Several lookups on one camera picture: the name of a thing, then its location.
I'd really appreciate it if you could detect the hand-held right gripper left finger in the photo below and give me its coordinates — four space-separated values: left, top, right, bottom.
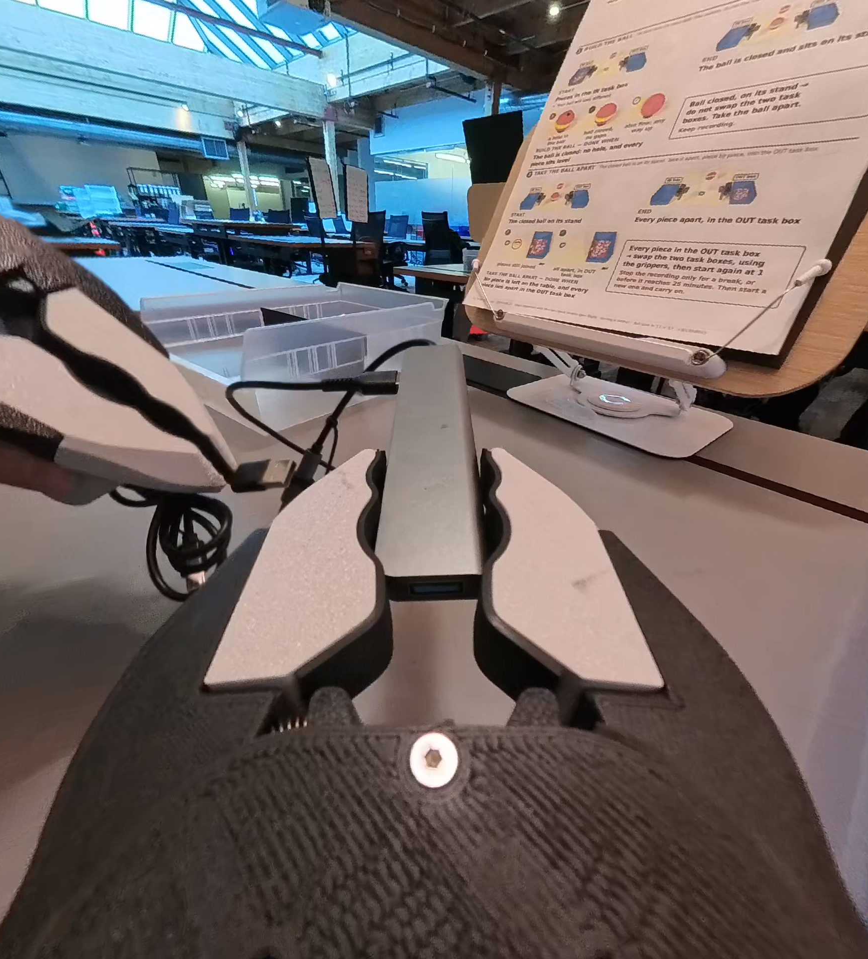
202 447 394 705

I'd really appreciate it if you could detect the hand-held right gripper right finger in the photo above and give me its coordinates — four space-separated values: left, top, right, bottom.
473 447 666 701

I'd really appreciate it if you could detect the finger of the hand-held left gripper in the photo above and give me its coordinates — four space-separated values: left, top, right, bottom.
0 330 229 495
38 287 240 477

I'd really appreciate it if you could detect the black USB-A cable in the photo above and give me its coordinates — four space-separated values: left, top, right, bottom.
108 457 298 602

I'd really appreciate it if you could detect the grey USB hub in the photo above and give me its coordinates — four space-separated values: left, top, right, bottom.
374 343 483 603

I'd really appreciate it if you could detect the grey desk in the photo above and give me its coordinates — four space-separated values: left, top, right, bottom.
0 348 868 959

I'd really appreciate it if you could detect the clear plastic bin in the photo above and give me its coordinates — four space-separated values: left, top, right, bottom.
241 321 446 433
139 283 450 409

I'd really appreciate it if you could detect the white table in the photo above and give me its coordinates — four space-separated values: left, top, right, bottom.
74 255 330 302

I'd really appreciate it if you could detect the row of work tables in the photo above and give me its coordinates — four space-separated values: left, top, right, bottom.
29 206 480 295

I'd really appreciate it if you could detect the black office chair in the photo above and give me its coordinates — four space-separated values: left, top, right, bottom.
421 211 466 268
352 211 390 290

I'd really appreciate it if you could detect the instruction sheet on wooden stand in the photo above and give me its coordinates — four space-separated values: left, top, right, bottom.
461 0 868 460

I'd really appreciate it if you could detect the black monitor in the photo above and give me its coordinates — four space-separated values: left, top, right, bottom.
462 112 526 185

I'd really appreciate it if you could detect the printed instruction sheet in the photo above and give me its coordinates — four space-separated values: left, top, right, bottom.
479 0 868 358

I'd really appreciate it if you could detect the short black hub cable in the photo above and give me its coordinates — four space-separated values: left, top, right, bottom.
278 339 436 504

